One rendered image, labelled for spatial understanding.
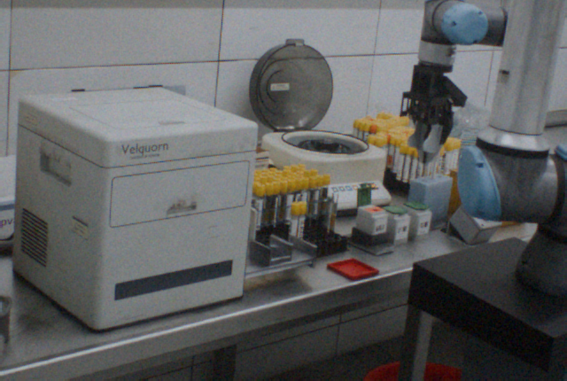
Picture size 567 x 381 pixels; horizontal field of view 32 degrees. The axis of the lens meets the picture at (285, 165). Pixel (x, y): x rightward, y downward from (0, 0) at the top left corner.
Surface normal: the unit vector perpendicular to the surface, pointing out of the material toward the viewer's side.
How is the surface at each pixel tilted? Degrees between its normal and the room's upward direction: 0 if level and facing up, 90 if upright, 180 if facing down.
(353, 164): 90
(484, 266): 4
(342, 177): 90
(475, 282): 4
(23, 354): 0
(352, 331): 90
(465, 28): 90
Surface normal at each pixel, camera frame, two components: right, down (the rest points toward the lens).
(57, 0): 0.65, 0.27
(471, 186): -0.98, 0.05
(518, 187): 0.17, 0.25
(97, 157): -0.75, 0.09
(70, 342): 0.11, -0.96
